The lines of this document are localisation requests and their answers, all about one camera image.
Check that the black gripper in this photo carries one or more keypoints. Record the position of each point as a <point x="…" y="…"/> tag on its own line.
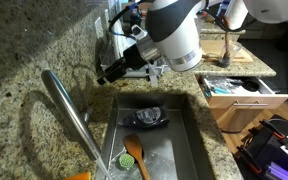
<point x="134" y="58"/>

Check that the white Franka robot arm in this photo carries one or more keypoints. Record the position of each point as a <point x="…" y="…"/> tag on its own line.
<point x="180" y="33"/>

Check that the white dish rack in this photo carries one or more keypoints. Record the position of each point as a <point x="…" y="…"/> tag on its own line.
<point x="137" y="71"/>

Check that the white plate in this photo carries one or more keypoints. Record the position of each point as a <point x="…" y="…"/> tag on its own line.
<point x="119" y="40"/>

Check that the dark blue bowl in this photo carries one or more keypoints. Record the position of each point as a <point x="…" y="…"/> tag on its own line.
<point x="145" y="117"/>

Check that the steel faucet spout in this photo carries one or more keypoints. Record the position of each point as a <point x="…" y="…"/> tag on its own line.
<point x="67" y="110"/>

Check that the black bottle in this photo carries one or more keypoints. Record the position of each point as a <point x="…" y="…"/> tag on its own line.
<point x="135" y="18"/>

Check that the wooden spatula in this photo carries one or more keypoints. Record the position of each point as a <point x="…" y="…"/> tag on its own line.
<point x="134" y="145"/>

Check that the stainless steel sink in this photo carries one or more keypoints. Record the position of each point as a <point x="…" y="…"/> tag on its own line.
<point x="177" y="146"/>

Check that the wooden cutting board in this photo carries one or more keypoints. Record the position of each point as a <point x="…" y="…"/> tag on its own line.
<point x="212" y="50"/>

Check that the orange object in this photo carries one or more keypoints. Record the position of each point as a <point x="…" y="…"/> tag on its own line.
<point x="79" y="176"/>

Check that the clear glass jar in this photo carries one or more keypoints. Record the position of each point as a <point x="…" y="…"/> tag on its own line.
<point x="224" y="61"/>

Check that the wooden drawer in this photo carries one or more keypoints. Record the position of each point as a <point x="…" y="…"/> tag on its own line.
<point x="247" y="100"/>

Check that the black round lid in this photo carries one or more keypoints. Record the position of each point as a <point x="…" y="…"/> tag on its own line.
<point x="250" y="86"/>

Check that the white wall outlet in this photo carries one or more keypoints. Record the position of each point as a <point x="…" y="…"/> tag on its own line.
<point x="98" y="27"/>

